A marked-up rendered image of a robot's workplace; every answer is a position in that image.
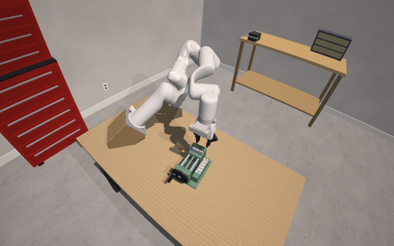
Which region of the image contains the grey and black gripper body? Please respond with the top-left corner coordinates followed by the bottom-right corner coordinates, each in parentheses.
top-left (207, 122), bottom-right (216, 140)

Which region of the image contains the green slide mechanism with black handwheel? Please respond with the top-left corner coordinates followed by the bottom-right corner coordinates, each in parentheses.
top-left (167, 142), bottom-right (212, 189)

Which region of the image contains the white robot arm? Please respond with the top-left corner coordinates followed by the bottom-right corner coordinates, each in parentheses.
top-left (128, 40), bottom-right (220, 138)

